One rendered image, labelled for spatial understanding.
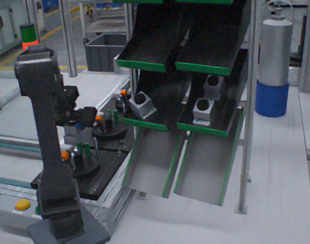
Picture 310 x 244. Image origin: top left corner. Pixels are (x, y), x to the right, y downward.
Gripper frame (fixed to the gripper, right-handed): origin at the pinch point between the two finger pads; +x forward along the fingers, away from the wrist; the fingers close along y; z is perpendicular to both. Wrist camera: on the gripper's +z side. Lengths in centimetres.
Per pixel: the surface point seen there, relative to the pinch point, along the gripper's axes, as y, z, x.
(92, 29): 232, 337, 343
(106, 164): -8.0, -6.8, 15.0
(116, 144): -6.4, 3.7, 22.4
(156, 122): -29.5, -2.2, -9.7
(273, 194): -62, -5, 30
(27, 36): 17.7, 21.6, -15.5
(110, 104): 9, 30, 41
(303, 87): -78, 73, 82
